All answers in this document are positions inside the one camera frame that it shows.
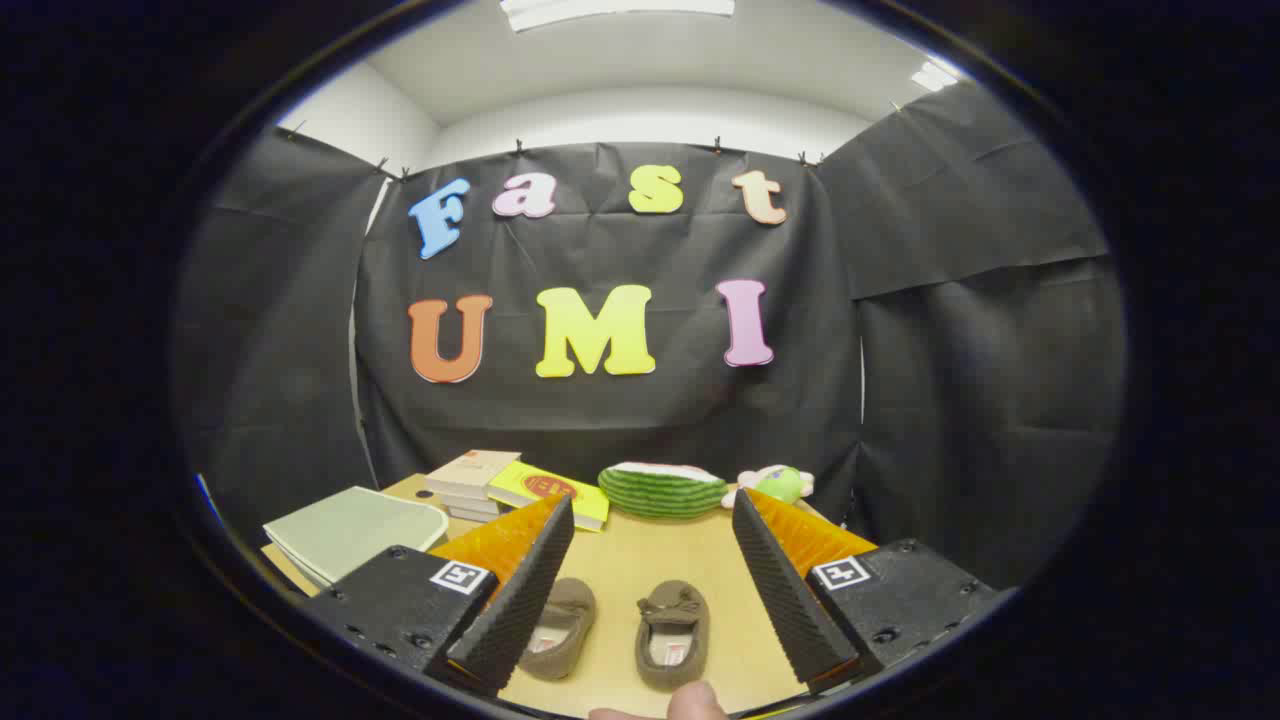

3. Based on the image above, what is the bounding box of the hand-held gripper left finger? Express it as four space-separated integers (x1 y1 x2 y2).
310 493 577 698

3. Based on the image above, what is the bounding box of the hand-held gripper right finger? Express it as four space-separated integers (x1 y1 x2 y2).
732 488 1006 693

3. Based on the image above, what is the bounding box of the brown fuzzy shoe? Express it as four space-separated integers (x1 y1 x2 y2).
634 580 711 691
520 577 598 682

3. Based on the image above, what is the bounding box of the green fabric storage box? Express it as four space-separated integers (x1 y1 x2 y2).
262 486 450 589

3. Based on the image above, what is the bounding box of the yellow book with red circle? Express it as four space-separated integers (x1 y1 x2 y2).
487 461 610 532

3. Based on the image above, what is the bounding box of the pink and green plush toy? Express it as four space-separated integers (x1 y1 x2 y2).
722 465 815 509

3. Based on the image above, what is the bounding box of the beige cover book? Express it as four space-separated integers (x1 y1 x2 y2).
425 450 521 499

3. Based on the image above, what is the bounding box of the watermelon slice plush toy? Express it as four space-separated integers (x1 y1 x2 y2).
598 462 729 519

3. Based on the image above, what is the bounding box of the long ceiling light panel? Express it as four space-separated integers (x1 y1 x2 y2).
500 0 736 33

